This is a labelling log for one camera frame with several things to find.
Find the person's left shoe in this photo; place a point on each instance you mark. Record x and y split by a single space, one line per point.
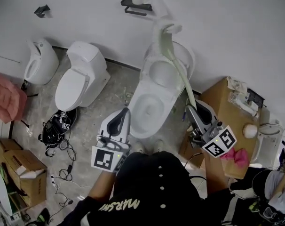
139 146

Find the white toilet bowl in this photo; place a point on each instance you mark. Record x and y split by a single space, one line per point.
154 88

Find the person's right forearm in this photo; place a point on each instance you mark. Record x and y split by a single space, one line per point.
215 175

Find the large brown cardboard box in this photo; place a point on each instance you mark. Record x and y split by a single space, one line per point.
223 102

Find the white closed-lid toilet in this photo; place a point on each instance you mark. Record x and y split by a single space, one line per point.
73 88

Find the white fluffy ball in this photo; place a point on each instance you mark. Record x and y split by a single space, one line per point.
250 131

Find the black flat bracket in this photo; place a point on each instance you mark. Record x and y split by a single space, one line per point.
256 98

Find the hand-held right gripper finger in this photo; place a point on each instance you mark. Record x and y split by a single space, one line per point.
194 118
207 113

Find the white power strip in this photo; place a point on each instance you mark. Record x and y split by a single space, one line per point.
53 180

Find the black wall hook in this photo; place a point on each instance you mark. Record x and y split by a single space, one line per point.
42 10

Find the white curved panel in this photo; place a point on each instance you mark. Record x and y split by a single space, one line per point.
2 196

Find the person's left forearm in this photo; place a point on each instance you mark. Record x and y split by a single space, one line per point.
101 187

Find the white toilet with seat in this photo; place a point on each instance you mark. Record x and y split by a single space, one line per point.
270 132

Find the black and grey bag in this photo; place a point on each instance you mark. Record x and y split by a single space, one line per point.
269 196

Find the black bag with gear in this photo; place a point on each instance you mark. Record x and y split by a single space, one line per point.
54 131

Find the white plastic fittings bag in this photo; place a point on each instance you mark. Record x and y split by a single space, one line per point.
242 98

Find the white urinal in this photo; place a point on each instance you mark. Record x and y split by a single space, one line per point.
42 62

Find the pink cloth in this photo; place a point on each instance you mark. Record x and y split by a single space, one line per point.
236 156

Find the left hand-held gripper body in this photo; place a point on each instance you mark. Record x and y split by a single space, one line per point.
102 158

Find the pale green toilet brush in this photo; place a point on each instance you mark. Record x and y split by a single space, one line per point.
177 66

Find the person's shoe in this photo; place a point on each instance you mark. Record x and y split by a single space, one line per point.
157 145
139 146

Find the black toilet paper holder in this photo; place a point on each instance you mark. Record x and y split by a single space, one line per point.
136 7

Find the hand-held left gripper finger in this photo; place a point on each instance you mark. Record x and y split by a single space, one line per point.
105 126
127 128

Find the person's right shoe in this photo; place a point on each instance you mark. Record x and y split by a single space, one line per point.
157 145

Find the blue pen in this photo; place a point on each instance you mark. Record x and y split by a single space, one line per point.
183 117

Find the black power adapter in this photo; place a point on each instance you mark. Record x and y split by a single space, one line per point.
69 168

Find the person's black shirt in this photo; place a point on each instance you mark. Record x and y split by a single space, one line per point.
152 192

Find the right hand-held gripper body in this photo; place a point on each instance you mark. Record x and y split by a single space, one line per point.
217 141

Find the pink cushioned chair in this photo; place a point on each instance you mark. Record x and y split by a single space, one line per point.
6 98

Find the open cardboard box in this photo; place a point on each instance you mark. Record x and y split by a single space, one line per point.
27 171

